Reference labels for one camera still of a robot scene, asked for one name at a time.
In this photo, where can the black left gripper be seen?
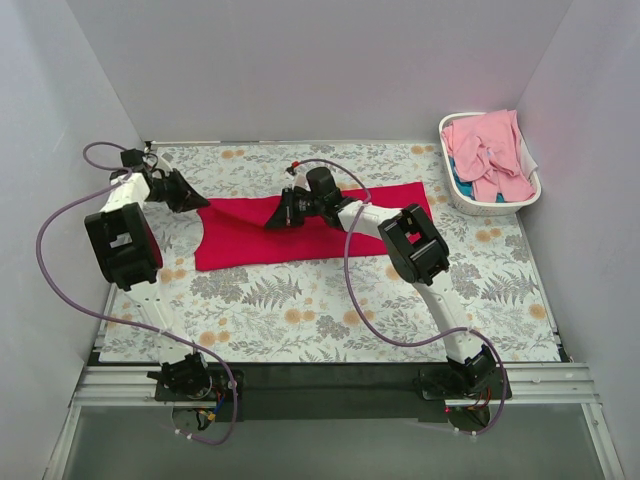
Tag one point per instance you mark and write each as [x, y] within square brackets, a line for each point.
[170, 190]

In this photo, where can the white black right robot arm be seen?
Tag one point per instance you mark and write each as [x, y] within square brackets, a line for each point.
[420, 256]

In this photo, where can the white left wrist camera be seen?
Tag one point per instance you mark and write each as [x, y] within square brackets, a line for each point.
[163, 165]

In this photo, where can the aluminium frame rail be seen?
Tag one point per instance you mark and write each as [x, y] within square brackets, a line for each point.
[531, 383]

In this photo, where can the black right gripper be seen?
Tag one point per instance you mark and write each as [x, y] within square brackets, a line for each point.
[291, 209]

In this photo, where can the blue garment in basket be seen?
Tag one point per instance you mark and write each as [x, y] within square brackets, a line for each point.
[465, 188]

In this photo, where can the pink t shirt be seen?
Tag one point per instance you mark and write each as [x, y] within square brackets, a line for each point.
[487, 150]

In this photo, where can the floral table mat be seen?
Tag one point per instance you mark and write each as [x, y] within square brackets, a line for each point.
[301, 311]

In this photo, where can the white laundry basket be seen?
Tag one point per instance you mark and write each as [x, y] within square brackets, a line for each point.
[471, 207]

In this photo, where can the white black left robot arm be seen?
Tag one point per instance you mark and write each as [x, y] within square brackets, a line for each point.
[129, 257]

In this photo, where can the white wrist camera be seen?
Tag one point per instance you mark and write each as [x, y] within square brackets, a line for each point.
[163, 165]
[298, 178]

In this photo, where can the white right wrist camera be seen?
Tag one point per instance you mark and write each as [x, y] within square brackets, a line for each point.
[298, 178]

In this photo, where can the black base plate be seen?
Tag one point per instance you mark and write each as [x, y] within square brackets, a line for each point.
[329, 391]

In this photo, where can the red t shirt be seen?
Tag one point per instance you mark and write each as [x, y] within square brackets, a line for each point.
[235, 235]

